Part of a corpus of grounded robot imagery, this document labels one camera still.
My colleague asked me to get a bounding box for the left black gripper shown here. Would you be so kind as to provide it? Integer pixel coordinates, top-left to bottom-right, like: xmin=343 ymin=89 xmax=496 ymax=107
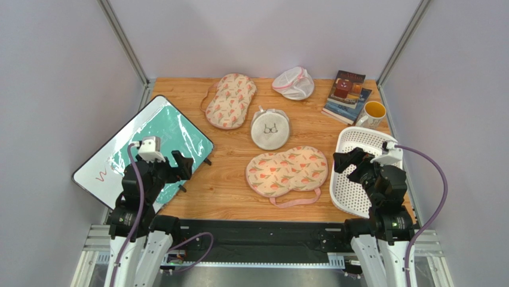
xmin=136 ymin=149 xmax=194 ymax=202

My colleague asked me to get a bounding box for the floral mesh laundry bag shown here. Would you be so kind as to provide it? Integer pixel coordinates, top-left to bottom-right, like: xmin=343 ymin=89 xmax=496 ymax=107
xmin=245 ymin=146 xmax=329 ymax=209
xmin=202 ymin=73 xmax=257 ymax=130

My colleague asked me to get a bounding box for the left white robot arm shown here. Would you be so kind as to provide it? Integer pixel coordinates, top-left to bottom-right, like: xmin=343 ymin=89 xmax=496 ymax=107
xmin=105 ymin=151 xmax=194 ymax=286

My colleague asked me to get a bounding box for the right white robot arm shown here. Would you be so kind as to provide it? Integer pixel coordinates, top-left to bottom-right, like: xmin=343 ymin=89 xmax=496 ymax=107
xmin=333 ymin=148 xmax=416 ymax=286

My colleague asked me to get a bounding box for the white perforated plastic basket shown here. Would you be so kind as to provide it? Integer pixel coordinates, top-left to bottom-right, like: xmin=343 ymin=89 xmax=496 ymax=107
xmin=329 ymin=127 xmax=397 ymax=218

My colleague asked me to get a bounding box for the bottom blue book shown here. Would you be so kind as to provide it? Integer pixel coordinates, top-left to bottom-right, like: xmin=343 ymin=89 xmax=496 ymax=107
xmin=321 ymin=88 xmax=372 ymax=125

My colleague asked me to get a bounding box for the white yellow-inside mug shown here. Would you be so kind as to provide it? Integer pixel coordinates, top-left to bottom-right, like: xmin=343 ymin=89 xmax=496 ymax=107
xmin=354 ymin=101 xmax=387 ymax=129

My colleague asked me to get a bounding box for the top book dark cover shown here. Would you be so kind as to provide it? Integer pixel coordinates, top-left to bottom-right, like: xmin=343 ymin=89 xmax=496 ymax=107
xmin=327 ymin=71 xmax=366 ymax=108

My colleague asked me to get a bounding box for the round white mesh bag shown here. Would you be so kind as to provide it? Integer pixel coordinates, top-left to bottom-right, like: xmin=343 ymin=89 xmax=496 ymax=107
xmin=250 ymin=106 xmax=291 ymax=151

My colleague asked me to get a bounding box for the white drawing board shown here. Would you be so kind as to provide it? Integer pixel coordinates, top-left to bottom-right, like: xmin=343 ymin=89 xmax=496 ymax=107
xmin=72 ymin=96 xmax=208 ymax=209

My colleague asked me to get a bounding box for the white pink-trimmed mesh bag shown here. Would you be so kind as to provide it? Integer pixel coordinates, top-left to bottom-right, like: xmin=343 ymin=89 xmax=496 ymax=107
xmin=272 ymin=66 xmax=315 ymax=101

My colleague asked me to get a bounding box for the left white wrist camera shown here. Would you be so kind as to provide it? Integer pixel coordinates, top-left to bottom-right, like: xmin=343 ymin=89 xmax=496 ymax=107
xmin=132 ymin=136 xmax=166 ymax=163

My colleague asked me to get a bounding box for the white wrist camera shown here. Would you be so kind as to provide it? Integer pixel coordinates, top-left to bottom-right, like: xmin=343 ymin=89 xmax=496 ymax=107
xmin=370 ymin=141 xmax=403 ymax=166
xmin=132 ymin=136 xmax=166 ymax=163

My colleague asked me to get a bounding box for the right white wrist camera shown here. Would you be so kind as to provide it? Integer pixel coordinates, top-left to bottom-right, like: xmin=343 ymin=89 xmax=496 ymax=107
xmin=370 ymin=141 xmax=403 ymax=166

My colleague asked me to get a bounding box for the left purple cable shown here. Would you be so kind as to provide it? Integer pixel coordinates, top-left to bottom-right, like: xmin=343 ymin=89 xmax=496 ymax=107
xmin=108 ymin=142 xmax=214 ymax=287

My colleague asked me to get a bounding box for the aluminium frame rail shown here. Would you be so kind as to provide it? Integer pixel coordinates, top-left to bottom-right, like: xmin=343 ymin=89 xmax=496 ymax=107
xmin=70 ymin=223 xmax=454 ymax=287

